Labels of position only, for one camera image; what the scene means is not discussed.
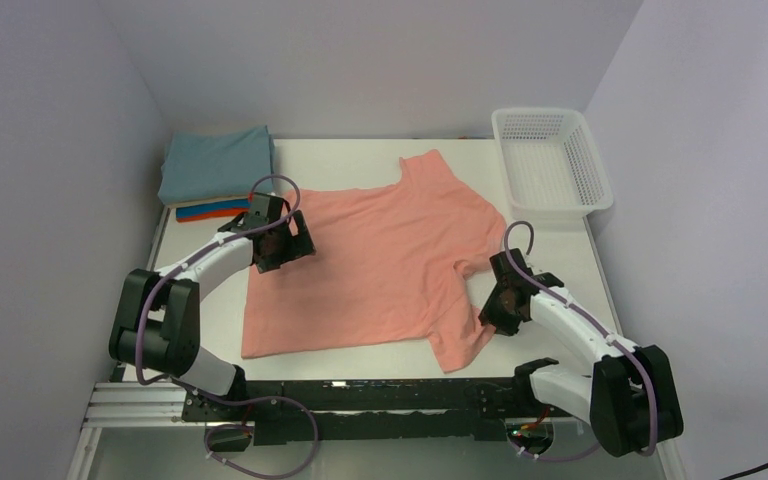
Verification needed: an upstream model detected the pink t shirt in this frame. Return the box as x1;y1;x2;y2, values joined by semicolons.
241;150;506;373

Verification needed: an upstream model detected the white plastic basket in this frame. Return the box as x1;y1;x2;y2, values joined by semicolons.
491;107;614;221

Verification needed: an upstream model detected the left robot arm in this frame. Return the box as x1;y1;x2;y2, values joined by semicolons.
108;193;316;420

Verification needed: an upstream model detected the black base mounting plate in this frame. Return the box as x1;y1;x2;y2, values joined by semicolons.
181;377;569;446

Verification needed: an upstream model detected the teal folded t shirt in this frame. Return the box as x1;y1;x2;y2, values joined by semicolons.
158;125;275;206

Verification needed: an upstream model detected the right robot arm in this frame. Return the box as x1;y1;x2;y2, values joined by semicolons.
479;249;684;457

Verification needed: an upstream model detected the orange folded t shirt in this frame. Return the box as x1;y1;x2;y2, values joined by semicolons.
175;208;247;223

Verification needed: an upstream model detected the blue folded t shirt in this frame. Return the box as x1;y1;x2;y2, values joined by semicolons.
176;201;250;213

